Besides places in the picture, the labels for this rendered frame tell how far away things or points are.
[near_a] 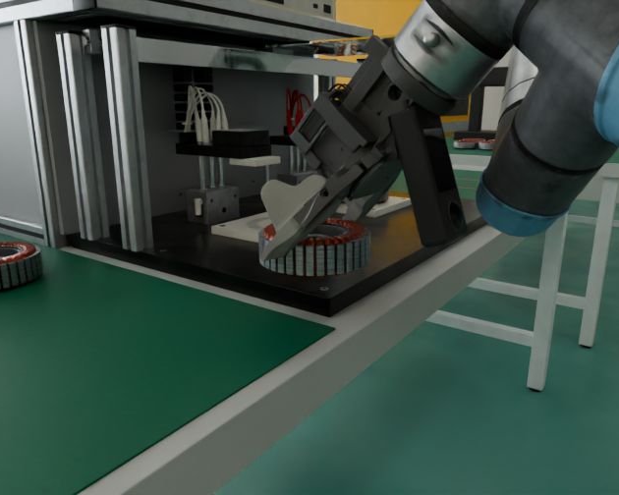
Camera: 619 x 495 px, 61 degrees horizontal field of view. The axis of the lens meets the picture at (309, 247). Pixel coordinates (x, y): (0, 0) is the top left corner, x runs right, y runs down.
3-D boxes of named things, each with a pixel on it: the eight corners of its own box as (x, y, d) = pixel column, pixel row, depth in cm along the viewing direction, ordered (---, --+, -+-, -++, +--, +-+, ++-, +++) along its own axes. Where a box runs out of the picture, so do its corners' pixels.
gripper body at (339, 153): (328, 137, 53) (404, 37, 47) (383, 199, 51) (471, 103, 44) (283, 143, 47) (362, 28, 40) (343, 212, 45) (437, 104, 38)
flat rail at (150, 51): (367, 79, 114) (367, 64, 113) (124, 61, 65) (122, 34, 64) (363, 79, 114) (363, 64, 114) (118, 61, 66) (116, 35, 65)
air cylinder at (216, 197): (240, 217, 91) (239, 186, 89) (208, 225, 85) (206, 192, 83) (218, 213, 93) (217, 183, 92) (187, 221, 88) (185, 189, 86)
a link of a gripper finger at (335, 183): (299, 221, 48) (370, 159, 48) (310, 235, 48) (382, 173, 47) (286, 210, 44) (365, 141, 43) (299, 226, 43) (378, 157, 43)
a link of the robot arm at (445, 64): (511, 63, 42) (478, 57, 36) (471, 107, 45) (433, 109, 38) (447, 3, 44) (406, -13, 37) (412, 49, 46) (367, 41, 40)
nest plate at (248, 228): (347, 228, 83) (347, 220, 83) (290, 248, 71) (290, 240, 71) (273, 216, 91) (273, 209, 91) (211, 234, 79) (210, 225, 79)
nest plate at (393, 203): (412, 204, 102) (412, 197, 102) (374, 218, 90) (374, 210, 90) (346, 196, 110) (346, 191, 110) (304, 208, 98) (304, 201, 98)
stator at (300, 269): (389, 257, 55) (390, 223, 54) (331, 288, 46) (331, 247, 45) (302, 243, 61) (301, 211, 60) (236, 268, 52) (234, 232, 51)
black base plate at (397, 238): (504, 213, 104) (505, 202, 104) (329, 318, 54) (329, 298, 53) (311, 192, 130) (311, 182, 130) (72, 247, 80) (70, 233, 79)
